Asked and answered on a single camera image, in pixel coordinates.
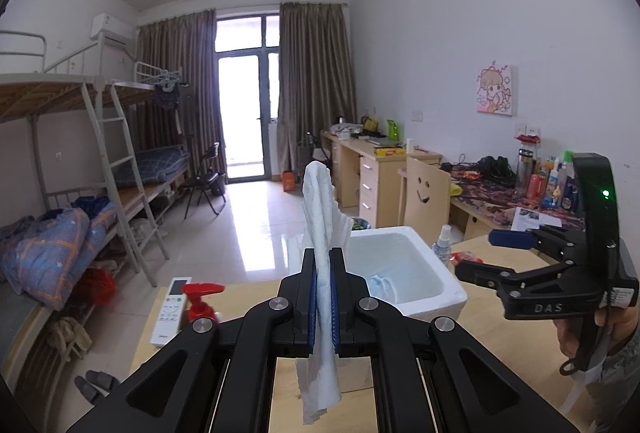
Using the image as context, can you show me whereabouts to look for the wooden desk with drawers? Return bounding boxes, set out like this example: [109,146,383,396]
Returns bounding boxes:
[321,131,442,228]

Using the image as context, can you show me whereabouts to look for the white styrofoam box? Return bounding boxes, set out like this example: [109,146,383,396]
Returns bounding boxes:
[345,226,468,321]

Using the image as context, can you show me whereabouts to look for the black slippers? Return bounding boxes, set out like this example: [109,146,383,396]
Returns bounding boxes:
[74,370,120,405]

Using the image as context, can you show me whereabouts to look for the glass balcony door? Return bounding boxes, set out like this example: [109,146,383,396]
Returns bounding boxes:
[215,13,280,183]

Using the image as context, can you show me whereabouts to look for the white air conditioner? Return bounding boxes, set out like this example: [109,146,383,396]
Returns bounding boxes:
[90,13,134,45]

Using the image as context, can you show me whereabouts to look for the metal bunk bed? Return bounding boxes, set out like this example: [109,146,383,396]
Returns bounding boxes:
[0,30,194,364]

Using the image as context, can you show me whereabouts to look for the blue spray bottle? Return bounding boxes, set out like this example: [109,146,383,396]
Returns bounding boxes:
[432,224,451,265]

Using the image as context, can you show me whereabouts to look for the white remote control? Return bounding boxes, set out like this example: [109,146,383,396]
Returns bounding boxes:
[150,277,192,347]

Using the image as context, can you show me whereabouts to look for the wooden smiley chair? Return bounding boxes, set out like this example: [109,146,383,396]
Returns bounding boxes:
[401,157,451,245]

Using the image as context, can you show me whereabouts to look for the blue plaid quilt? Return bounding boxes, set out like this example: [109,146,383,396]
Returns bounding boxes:
[1,196,117,311]

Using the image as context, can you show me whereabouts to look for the blue face mask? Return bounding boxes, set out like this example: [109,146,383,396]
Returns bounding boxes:
[367,275,397,304]

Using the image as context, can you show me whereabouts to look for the right brown curtain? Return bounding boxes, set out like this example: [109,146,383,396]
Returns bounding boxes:
[277,2,357,172]

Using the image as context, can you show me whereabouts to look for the brown curtain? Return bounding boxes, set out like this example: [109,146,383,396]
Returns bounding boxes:
[277,2,357,172]
[134,10,227,173]

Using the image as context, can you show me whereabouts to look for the red snack packet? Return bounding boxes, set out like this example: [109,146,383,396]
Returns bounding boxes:
[451,251,483,265]

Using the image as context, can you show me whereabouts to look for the anime wall picture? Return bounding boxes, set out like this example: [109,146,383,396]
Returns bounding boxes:
[475,62,514,117]

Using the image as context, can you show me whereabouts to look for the left brown curtain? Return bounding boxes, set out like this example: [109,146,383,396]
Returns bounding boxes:
[134,10,227,173]

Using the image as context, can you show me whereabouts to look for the black folding chair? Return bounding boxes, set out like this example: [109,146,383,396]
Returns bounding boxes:
[182,142,227,219]

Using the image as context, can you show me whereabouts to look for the right hand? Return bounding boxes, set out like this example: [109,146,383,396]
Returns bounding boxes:
[554,304,640,359]

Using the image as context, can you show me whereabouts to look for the white lotion pump bottle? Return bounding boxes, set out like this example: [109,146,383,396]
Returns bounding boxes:
[182,283,226,323]

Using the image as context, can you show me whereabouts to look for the white printed paper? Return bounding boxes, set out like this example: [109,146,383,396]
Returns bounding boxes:
[511,207,562,231]

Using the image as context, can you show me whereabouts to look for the white paper towel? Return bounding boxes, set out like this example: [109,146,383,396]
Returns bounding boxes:
[296,161,352,424]

